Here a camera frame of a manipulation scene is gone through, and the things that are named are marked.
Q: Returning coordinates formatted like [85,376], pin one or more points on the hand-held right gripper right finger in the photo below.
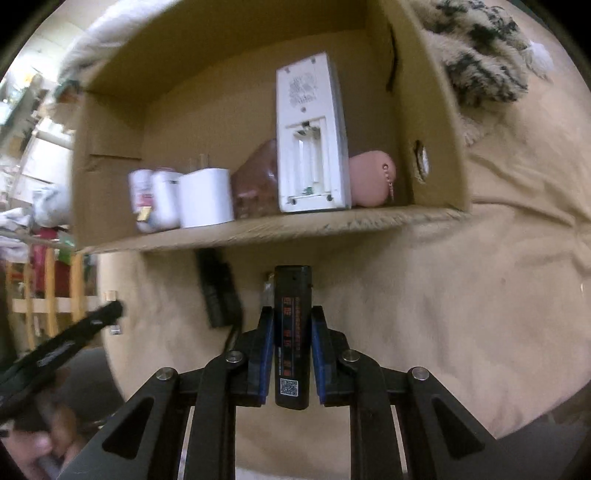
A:
[317,360]

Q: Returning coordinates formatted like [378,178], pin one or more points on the person's left hand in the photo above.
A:
[51,438]

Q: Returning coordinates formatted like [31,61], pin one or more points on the white fluffy fabric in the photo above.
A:
[538,57]

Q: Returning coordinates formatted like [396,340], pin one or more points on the white small bottle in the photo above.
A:
[166,198]

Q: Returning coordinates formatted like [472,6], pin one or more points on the wooden rack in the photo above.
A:
[51,304]

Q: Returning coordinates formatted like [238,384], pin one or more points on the white cloth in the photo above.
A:
[92,41]

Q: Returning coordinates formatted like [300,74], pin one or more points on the beige blanket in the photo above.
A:
[461,300]

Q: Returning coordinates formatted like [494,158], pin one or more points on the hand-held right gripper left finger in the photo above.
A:
[265,360]

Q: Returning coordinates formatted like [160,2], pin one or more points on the black rectangular device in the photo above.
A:
[292,323]

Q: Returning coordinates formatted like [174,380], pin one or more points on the grey cloth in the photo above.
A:
[531,452]

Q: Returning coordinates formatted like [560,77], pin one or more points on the fuzzy black-and-white pillow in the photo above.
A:
[475,69]

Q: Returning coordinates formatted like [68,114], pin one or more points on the white battery device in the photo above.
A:
[304,69]

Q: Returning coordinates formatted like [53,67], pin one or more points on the cardboard box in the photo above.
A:
[207,69]

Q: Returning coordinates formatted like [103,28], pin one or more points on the white charger plug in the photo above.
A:
[205,198]

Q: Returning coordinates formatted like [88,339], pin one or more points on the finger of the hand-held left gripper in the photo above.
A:
[69,344]

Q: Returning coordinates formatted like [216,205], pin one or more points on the white bottle red label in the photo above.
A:
[140,194]

